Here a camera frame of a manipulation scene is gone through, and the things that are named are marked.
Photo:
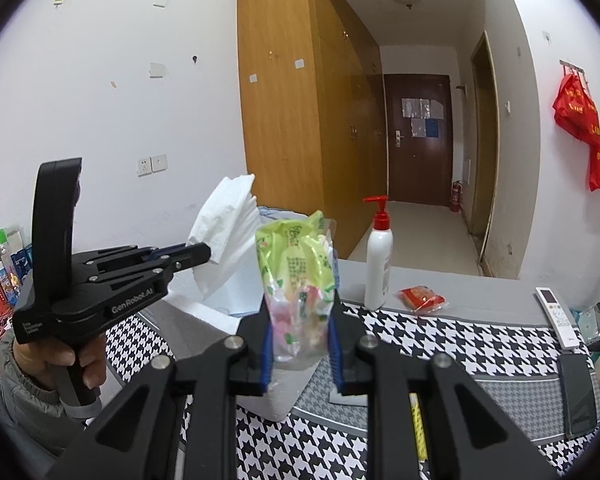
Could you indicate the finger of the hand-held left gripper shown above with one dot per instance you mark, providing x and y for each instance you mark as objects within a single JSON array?
[
  {"x": 195, "y": 249},
  {"x": 190, "y": 262}
]

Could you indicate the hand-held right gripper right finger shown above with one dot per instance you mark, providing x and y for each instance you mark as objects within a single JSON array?
[{"x": 333, "y": 355}]

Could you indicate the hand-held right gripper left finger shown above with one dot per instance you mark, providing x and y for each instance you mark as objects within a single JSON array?
[{"x": 267, "y": 360}]

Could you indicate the white tissue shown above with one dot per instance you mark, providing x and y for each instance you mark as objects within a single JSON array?
[{"x": 225, "y": 220}]

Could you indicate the white foam box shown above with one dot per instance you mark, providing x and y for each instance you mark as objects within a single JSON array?
[{"x": 200, "y": 310}]

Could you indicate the green snack packet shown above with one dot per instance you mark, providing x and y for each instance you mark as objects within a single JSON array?
[{"x": 295, "y": 260}]

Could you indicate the person's left forearm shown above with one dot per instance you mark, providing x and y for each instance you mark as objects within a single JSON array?
[{"x": 20, "y": 410}]

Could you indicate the person's left hand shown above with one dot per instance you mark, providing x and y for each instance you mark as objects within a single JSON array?
[{"x": 35, "y": 360}]

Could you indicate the small white packet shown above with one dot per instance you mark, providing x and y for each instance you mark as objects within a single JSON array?
[{"x": 352, "y": 399}]

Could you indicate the row of colourful boxes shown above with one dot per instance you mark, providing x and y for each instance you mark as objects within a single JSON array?
[{"x": 0, "y": 280}]

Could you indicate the houndstooth table mat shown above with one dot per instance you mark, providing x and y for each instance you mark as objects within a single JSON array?
[{"x": 430, "y": 340}]

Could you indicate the red snack packet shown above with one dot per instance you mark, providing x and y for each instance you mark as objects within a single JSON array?
[{"x": 420, "y": 299}]

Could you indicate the white red pump bottle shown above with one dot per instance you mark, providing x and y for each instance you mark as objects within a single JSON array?
[{"x": 378, "y": 260}]

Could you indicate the yellow patterned strip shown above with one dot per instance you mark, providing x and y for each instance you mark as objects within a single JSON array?
[{"x": 418, "y": 425}]

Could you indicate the wooden wardrobe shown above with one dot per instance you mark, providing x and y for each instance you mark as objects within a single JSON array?
[{"x": 290, "y": 135}]

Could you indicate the red fire extinguisher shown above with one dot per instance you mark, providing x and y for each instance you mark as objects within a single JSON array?
[{"x": 456, "y": 197}]

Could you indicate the dark brown door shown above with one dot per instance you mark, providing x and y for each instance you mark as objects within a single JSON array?
[{"x": 420, "y": 170}]

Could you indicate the white remote control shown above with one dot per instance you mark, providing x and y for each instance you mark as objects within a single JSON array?
[{"x": 557, "y": 315}]

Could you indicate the black smartphone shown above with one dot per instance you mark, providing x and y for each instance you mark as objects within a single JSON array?
[{"x": 577, "y": 395}]

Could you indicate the blue paper notice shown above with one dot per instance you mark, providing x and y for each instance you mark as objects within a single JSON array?
[{"x": 432, "y": 127}]

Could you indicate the teal plastic basket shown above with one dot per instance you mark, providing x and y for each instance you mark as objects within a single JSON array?
[{"x": 586, "y": 322}]

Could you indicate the white paper notice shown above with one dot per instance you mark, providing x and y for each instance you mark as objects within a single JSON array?
[{"x": 422, "y": 107}]

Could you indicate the red plastic bags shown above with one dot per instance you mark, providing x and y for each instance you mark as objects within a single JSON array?
[{"x": 580, "y": 115}]

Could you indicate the double wall socket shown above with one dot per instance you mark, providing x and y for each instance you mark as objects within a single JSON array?
[{"x": 151, "y": 165}]

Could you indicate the white wall switch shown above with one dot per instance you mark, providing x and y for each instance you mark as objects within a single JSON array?
[{"x": 156, "y": 69}]

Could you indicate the wooden door frame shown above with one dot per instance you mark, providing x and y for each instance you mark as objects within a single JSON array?
[{"x": 485, "y": 135}]

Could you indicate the metal wall hook rack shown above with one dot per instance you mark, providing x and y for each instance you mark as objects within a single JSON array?
[{"x": 572, "y": 66}]

